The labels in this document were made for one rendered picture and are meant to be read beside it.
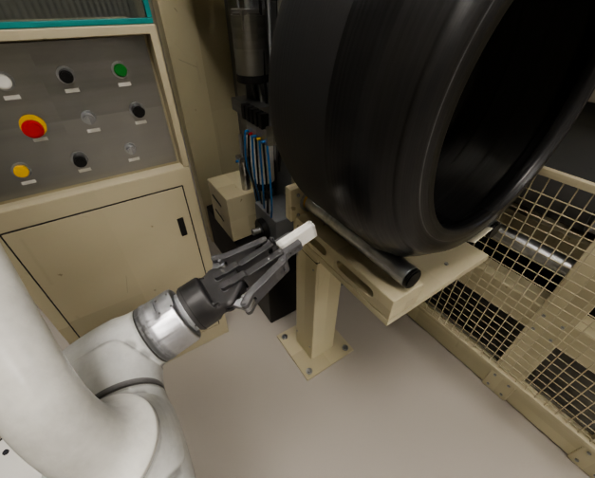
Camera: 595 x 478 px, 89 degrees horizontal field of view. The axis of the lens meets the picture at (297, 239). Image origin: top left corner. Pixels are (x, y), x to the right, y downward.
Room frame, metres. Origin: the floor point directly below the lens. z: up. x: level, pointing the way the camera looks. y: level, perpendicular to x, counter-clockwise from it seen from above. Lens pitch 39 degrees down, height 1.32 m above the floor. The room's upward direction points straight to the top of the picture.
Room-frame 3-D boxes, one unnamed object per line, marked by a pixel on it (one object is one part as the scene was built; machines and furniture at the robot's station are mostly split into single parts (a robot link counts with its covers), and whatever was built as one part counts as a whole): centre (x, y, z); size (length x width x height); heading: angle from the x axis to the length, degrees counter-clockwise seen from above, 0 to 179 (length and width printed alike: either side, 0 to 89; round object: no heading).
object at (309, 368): (0.83, -0.08, 0.01); 0.27 x 0.27 x 0.02; 33
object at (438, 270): (0.63, -0.24, 0.80); 0.37 x 0.36 x 0.02; 123
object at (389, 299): (0.55, -0.12, 0.83); 0.36 x 0.09 x 0.06; 33
